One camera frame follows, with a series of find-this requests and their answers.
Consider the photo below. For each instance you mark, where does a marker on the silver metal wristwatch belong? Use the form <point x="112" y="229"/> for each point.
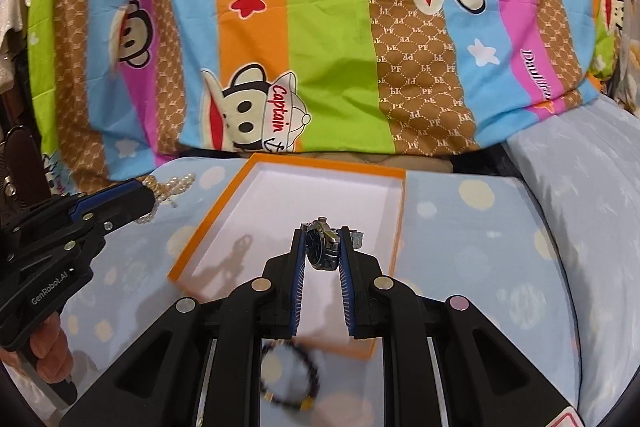
<point x="329" y="249"/>

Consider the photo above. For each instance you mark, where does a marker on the colourful monkey cartoon quilt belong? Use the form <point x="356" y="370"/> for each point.
<point x="121" y="86"/>

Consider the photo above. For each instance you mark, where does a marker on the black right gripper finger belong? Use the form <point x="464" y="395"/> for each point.
<point x="111" y="220"/>

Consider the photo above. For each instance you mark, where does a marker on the orange box white inside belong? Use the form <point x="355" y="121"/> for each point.
<point x="270" y="197"/>

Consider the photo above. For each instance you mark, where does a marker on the light blue planet bedsheet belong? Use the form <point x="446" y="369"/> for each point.
<point x="501" y="258"/>

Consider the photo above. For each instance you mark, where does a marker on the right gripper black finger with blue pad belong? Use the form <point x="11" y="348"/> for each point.
<point x="444" y="362"/>
<point x="199" y="364"/>

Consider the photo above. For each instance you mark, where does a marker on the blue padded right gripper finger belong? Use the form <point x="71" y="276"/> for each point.
<point x="126" y="196"/>

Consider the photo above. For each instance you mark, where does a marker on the grey blue pillow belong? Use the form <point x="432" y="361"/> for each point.
<point x="583" y="168"/>

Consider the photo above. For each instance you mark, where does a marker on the person's left hand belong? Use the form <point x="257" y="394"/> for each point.
<point x="54" y="361"/>

